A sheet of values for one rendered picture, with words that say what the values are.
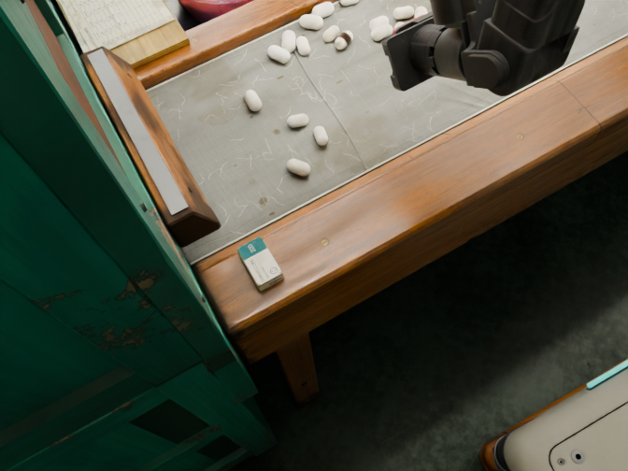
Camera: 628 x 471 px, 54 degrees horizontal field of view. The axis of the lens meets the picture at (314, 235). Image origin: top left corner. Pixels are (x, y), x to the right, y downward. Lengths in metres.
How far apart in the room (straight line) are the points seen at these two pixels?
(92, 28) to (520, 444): 1.04
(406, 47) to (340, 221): 0.23
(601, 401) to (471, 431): 0.34
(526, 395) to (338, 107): 0.91
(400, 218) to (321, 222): 0.10
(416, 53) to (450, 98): 0.23
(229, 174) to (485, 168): 0.36
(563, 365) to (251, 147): 1.00
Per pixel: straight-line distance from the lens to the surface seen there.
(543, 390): 1.59
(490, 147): 0.89
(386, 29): 1.01
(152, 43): 1.01
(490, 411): 1.55
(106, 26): 1.05
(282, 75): 0.98
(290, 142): 0.90
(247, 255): 0.78
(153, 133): 0.81
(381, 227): 0.81
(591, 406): 1.32
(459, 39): 0.68
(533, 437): 1.28
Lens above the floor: 1.49
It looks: 65 degrees down
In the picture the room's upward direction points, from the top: 6 degrees counter-clockwise
